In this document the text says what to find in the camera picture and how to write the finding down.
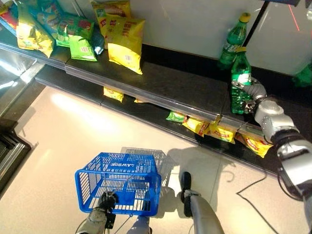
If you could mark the green package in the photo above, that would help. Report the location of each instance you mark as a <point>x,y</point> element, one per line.
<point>303,76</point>

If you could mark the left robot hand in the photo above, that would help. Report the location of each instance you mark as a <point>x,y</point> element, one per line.
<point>108,201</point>

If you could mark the red and blue snack bag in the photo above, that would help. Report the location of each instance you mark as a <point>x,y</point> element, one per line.
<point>7,19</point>

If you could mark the small green snack bag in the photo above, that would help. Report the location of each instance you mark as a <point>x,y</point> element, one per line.
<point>176,117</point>

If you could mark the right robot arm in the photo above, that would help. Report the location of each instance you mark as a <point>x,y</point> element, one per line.
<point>270,117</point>

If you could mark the yellow chips bag with picture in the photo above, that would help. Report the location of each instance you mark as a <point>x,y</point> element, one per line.
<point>114,8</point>

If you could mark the black slanted pole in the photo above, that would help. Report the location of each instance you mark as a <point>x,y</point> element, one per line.
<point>254,23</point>

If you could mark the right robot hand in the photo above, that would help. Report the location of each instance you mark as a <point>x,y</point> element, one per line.
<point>256,90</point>

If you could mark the yellow snack bag red label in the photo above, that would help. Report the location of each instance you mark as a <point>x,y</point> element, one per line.
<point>195,125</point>
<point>221,134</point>
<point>256,145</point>

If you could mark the glass display cabinet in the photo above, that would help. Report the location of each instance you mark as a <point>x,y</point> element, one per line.
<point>12,102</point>

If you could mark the light green chips bag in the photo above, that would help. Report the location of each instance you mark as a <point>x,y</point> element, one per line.
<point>81,46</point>

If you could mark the small yellow snack bag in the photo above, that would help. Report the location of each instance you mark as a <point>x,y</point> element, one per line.
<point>139,100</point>
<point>112,93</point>

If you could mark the dark shelf board clear rail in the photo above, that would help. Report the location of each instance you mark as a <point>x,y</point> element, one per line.
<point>170,83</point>

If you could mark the green plastic soda bottle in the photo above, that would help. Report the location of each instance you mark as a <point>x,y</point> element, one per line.
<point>240,69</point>

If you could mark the blue plastic shopping basket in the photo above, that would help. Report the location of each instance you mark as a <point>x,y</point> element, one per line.
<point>136,195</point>

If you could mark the teal green chips bag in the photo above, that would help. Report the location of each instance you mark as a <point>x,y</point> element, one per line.
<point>52,17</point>

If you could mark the yellow and green chips bag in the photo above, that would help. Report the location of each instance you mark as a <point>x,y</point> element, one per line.
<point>29,34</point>

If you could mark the green soda bottle yellow cap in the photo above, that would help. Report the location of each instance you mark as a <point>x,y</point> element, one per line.
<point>232,41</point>

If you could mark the large yellow chips bag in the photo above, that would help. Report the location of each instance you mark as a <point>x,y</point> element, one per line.
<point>126,41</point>

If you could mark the dark blue snack bag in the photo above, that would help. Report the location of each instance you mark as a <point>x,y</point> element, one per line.
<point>98,42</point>

